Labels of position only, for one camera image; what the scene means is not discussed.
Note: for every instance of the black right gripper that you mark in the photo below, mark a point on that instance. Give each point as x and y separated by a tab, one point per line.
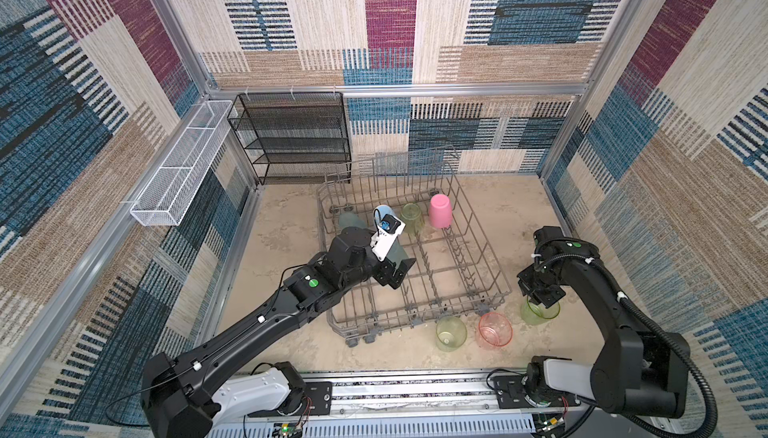
525	286

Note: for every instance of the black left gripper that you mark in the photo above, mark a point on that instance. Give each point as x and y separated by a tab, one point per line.
395	280

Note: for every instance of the green translucent cup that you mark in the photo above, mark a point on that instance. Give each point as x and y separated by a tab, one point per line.
412	216

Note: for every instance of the teal translucent cup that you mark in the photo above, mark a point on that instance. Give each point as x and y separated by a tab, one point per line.
349	219

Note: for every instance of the pink translucent cup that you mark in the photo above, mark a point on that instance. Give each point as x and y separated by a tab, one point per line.
494	331

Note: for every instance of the pink plastic cup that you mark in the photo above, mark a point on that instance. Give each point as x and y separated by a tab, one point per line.
440	211

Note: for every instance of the yellow-green translucent cup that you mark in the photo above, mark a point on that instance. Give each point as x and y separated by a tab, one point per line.
451	333

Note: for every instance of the light blue mug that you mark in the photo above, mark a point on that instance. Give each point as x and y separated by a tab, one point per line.
382	211

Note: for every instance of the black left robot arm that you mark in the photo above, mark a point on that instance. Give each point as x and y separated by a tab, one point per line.
189	395

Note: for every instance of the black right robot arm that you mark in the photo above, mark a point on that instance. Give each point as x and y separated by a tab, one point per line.
635	373

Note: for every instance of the black mesh shelf unit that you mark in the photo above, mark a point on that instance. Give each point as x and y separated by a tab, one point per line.
292	137

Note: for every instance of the grey wire dish rack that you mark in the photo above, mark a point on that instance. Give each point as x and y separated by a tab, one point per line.
456	272

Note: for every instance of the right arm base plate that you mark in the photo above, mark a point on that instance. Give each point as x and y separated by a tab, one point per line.
510	393

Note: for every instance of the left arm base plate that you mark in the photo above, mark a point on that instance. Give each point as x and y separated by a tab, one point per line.
314	400

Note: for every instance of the aluminium front rail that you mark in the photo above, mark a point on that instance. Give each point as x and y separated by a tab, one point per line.
426	403

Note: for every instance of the white wire wall basket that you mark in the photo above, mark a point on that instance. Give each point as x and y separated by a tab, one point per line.
173	186

